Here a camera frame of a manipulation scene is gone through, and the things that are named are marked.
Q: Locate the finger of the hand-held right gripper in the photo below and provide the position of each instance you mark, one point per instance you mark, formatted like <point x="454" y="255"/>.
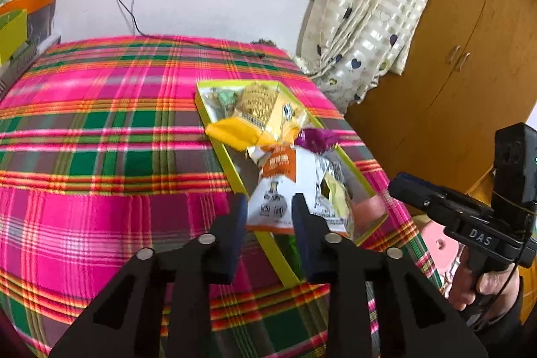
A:
<point x="419" y="194"/>

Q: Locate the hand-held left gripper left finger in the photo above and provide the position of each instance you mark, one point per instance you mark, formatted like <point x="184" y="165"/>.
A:
<point x="237" y="240"/>

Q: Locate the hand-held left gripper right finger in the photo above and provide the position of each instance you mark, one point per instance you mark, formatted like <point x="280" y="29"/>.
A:
<point x="304" y="240"/>

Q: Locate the green cardboard box white inside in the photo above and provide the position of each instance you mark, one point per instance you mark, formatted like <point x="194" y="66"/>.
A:
<point x="272" y="253"/>

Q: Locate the pink jelly cup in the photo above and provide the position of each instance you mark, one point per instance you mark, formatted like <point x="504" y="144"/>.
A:
<point x="369" y="211"/>

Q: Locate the orange and white snack packet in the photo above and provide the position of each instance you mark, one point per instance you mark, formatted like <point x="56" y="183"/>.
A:
<point x="277" y="182"/>

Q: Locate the purple snack packet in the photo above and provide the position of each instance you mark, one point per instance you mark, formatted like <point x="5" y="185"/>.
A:
<point x="314" y="140"/>

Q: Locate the yellow snack packet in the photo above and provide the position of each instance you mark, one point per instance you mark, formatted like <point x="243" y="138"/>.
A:
<point x="260" y="110"/>

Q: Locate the clear bag with green label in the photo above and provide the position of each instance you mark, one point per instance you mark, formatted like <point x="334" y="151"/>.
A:
<point x="222" y="100"/>

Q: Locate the person's right hand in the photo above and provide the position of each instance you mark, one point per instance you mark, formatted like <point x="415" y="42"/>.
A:
<point x="461" y="291"/>

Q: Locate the pink stool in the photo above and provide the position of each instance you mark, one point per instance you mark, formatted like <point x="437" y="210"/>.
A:
<point x="436" y="244"/>

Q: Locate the wooden wardrobe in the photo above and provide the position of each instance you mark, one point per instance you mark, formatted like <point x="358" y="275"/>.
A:
<point x="461" y="89"/>

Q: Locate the heart print curtain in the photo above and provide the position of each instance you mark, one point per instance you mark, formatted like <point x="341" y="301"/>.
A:
<point x="369" y="5"/>

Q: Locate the black and white striped basket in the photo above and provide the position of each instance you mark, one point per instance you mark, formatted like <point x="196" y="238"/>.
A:
<point x="21" y="64"/>

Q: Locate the green lidded box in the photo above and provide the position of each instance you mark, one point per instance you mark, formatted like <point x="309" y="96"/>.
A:
<point x="10" y="35"/>

